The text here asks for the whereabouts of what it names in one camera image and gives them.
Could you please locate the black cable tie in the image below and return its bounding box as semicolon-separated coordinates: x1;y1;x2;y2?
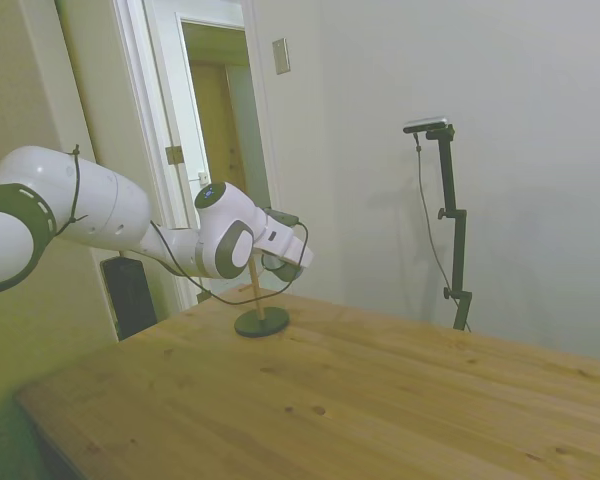
53;144;89;237

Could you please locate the white door frame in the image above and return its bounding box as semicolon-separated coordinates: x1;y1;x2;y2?
110;0;282;314

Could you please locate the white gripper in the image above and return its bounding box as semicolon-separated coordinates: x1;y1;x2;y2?
253;209;316;272

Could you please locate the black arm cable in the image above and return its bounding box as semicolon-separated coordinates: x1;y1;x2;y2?
148;219;310;307

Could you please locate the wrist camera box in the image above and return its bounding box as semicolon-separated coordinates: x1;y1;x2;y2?
266;209;302;227

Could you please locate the grey wall switch plate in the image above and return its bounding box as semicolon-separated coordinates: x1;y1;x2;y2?
271;37;292;77

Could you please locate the black box unit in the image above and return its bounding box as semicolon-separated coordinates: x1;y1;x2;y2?
99;256;159;343

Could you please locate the black jointed camera stand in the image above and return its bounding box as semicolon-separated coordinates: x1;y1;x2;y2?
424;124;474;332

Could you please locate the black exterior camera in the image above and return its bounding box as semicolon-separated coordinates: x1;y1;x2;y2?
402;116;452;135

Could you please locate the black camera stand with camera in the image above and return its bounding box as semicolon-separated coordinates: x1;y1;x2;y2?
413;131;474;333

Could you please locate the brown wooden door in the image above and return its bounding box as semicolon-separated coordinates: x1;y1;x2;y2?
188;60;247;201

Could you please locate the wooden mug tree dark base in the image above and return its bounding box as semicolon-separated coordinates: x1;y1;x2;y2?
233;253;291;338

